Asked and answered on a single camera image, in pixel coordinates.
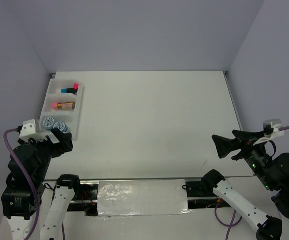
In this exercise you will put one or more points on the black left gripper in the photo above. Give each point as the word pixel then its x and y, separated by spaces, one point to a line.
pixel 66 143

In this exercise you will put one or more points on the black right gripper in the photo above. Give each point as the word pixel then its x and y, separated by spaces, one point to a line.
pixel 223 144

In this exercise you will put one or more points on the blue round jar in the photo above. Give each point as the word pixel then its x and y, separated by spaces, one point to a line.
pixel 48 123
pixel 62 126

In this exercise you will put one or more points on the pink capped small bottle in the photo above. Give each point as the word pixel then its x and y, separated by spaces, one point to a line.
pixel 66 106

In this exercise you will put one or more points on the blue capped black highlighter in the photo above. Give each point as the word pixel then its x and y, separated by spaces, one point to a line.
pixel 67 91

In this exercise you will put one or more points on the pink capped black highlighter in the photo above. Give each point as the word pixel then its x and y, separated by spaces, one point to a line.
pixel 75 88

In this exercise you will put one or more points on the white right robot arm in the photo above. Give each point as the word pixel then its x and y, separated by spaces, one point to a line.
pixel 262 200

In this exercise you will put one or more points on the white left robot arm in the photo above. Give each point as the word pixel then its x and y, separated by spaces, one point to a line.
pixel 25 186

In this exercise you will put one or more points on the clear plastic compartment organizer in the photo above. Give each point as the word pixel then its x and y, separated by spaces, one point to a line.
pixel 53 94

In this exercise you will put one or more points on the silver reflective tape sheet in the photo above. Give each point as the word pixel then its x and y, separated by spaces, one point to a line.
pixel 142 198

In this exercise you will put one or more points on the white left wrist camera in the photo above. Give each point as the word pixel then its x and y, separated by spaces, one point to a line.
pixel 32 129

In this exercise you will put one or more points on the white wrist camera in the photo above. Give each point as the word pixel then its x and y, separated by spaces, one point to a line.
pixel 271 131
pixel 32 129

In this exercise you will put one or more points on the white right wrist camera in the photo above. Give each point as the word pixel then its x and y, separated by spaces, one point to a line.
pixel 271 131

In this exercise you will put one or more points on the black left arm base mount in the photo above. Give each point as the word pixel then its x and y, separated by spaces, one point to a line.
pixel 86 202

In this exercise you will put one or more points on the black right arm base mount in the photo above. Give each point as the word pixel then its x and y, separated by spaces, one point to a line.
pixel 198 197

